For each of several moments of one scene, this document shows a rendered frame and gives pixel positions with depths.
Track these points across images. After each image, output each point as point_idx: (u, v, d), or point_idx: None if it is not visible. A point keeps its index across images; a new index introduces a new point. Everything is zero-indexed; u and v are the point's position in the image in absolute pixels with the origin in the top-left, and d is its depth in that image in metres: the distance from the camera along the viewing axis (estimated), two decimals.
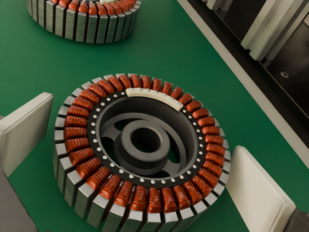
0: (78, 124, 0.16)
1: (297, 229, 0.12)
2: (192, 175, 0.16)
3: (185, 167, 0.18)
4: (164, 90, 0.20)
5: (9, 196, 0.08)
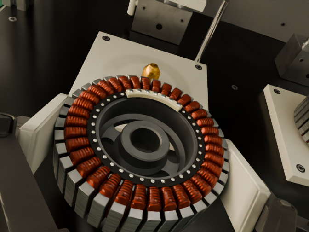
0: (79, 124, 0.16)
1: (273, 216, 0.12)
2: (192, 175, 0.16)
3: (185, 167, 0.18)
4: (163, 91, 0.20)
5: (33, 194, 0.09)
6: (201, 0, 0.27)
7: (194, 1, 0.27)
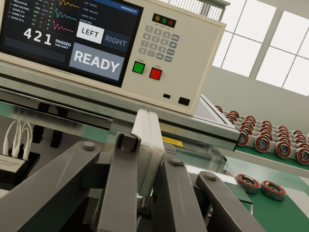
0: None
1: (171, 177, 0.13)
2: None
3: None
4: None
5: (130, 202, 0.10)
6: None
7: (0, 197, 0.54)
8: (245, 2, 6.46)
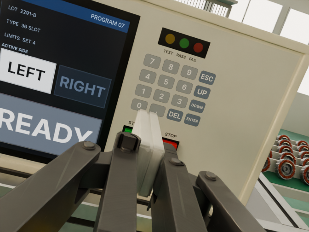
0: None
1: (171, 177, 0.13)
2: None
3: None
4: None
5: (130, 202, 0.10)
6: None
7: None
8: (250, 0, 6.15)
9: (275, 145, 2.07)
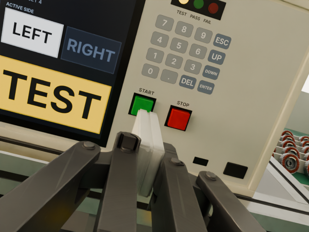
0: None
1: (171, 177, 0.13)
2: None
3: None
4: None
5: (130, 202, 0.10)
6: None
7: None
8: None
9: (278, 140, 2.05)
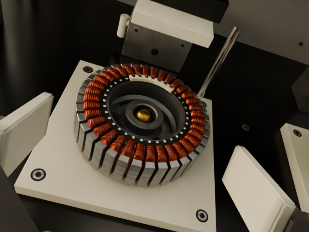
0: (94, 100, 0.21)
1: (297, 229, 0.12)
2: (180, 138, 0.21)
3: (175, 135, 0.23)
4: (159, 76, 0.25)
5: (9, 196, 0.08)
6: (206, 34, 0.20)
7: (197, 35, 0.20)
8: None
9: None
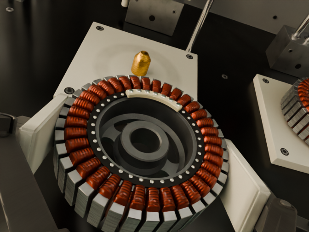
0: (79, 125, 0.16)
1: (273, 216, 0.12)
2: (191, 175, 0.16)
3: (184, 167, 0.18)
4: (163, 91, 0.20)
5: (33, 194, 0.09)
6: None
7: None
8: None
9: None
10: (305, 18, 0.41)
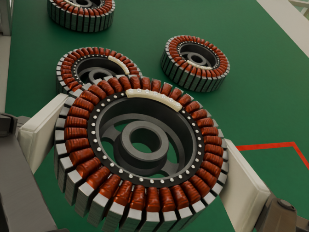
0: (79, 125, 0.16)
1: (272, 216, 0.12)
2: (191, 175, 0.16)
3: (184, 167, 0.18)
4: (163, 91, 0.20)
5: (33, 194, 0.09)
6: None
7: None
8: None
9: None
10: None
